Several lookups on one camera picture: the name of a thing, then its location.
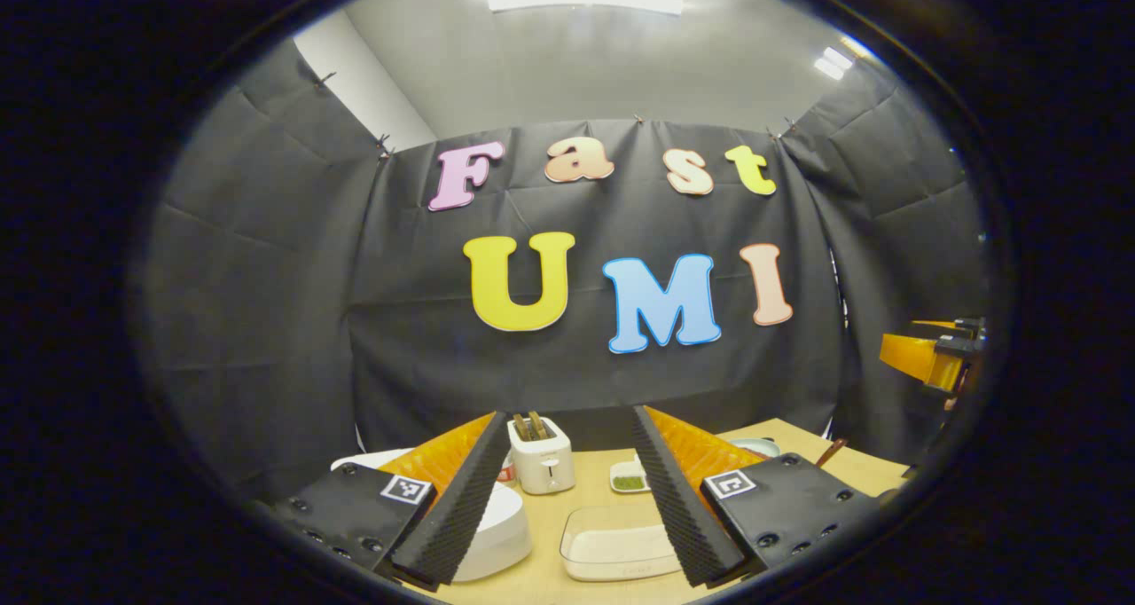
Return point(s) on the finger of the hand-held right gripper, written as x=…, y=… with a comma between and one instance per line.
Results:
x=931, y=325
x=913, y=357

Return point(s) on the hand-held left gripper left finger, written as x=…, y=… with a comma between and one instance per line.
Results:
x=465, y=498

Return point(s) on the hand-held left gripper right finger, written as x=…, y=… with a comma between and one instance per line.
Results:
x=674, y=498

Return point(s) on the white rice cooker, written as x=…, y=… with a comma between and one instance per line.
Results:
x=501, y=534

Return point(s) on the clear rice container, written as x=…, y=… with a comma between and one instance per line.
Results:
x=612, y=552

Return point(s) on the brown wooden spoon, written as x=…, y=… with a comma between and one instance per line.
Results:
x=832, y=452

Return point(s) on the white divided grain dish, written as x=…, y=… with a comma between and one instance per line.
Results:
x=628, y=481

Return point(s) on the white toaster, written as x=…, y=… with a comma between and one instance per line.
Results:
x=541, y=467

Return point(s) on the pale green plate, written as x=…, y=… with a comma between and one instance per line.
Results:
x=758, y=447

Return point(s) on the small ceiling light panel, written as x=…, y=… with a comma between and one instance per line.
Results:
x=833, y=62

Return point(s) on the black backdrop cloth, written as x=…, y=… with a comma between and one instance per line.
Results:
x=266, y=277

